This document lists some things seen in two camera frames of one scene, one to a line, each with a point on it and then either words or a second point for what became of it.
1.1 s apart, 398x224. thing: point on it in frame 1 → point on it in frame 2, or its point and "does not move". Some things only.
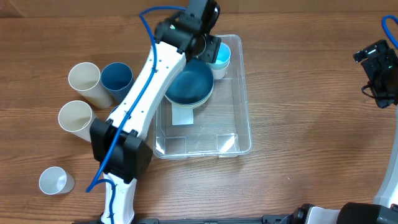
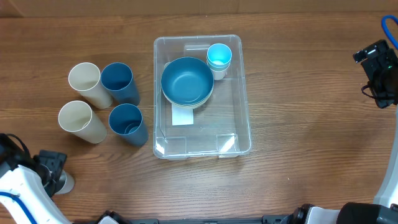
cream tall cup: [76, 116] does not move
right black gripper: [385, 98] does not move
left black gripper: [212, 51] → [53, 160]
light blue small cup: [224, 53] does not move
